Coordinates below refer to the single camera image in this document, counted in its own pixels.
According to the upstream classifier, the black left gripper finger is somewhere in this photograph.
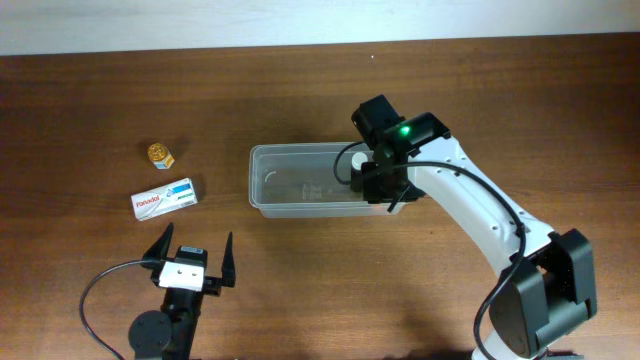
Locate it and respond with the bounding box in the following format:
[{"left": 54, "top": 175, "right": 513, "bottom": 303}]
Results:
[
  {"left": 142, "top": 223, "right": 174, "bottom": 260},
  {"left": 221, "top": 232, "right": 236, "bottom": 288}
]

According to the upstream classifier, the dark bottle white cap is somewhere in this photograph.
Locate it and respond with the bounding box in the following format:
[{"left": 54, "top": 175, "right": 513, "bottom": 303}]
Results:
[{"left": 350, "top": 152, "right": 369, "bottom": 193}]

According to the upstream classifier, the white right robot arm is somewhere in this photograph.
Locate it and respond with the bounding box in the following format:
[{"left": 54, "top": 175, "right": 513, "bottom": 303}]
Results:
[{"left": 349, "top": 95, "right": 597, "bottom": 359}]

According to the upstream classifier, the clear plastic container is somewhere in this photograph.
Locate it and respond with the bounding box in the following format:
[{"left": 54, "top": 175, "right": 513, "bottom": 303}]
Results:
[{"left": 249, "top": 142, "right": 406, "bottom": 218}]

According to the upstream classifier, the white Panadol medicine box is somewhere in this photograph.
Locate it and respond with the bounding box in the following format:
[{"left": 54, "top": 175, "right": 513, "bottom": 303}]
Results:
[{"left": 131, "top": 178, "right": 198, "bottom": 221}]

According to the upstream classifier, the small gold-lidded jar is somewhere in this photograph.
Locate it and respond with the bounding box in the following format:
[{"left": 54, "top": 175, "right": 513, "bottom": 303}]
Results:
[{"left": 147, "top": 143, "right": 175, "bottom": 170}]

